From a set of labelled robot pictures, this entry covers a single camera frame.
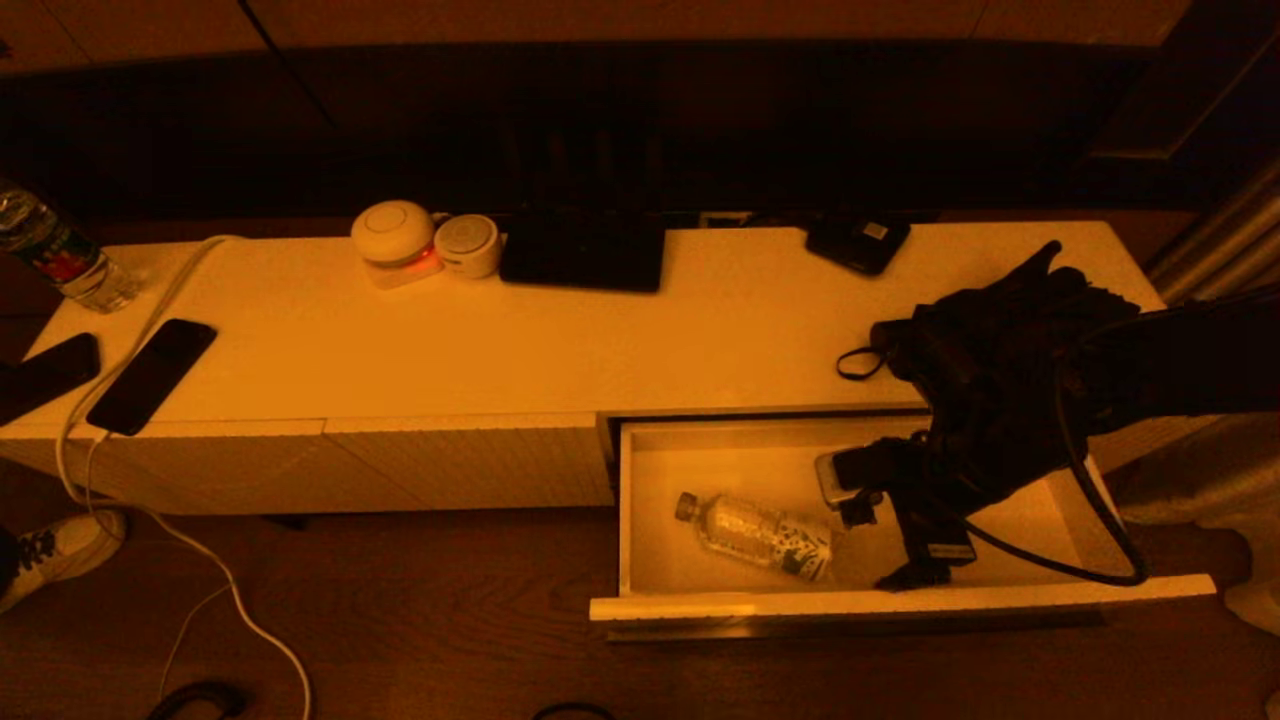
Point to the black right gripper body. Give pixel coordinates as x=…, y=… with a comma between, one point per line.
x=930, y=500

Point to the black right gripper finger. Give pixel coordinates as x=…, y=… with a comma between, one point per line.
x=915, y=577
x=862, y=510

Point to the clear bottle with grey cap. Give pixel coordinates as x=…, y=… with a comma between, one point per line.
x=760, y=535

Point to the white ribbed drawer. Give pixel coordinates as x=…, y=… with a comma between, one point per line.
x=720, y=460

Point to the black umbrella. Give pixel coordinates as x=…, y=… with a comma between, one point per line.
x=1000, y=340

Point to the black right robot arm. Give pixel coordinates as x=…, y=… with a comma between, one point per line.
x=1200, y=360

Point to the long white low cabinet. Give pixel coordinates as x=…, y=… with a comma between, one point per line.
x=500, y=350

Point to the small black adapter box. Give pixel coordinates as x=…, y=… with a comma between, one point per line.
x=858, y=243

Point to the flat black set-top box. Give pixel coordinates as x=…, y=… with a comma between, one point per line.
x=582, y=252

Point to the pale pleated curtain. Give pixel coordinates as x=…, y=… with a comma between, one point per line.
x=1220, y=250

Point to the white ribbed cabinet door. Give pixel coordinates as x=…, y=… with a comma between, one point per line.
x=480, y=462
x=200, y=467

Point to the small white round speaker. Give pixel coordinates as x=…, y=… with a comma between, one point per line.
x=467, y=246

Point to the large white round device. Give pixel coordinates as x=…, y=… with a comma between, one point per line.
x=392, y=235

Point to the black smartphone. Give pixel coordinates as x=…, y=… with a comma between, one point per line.
x=40, y=374
x=150, y=374

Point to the white sneaker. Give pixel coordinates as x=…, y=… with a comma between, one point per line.
x=70, y=545

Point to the labelled plastic water bottle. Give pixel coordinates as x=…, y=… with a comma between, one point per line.
x=55, y=255

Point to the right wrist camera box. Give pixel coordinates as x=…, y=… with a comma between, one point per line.
x=845, y=475

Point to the wall socket plate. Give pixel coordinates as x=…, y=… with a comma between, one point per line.
x=725, y=218

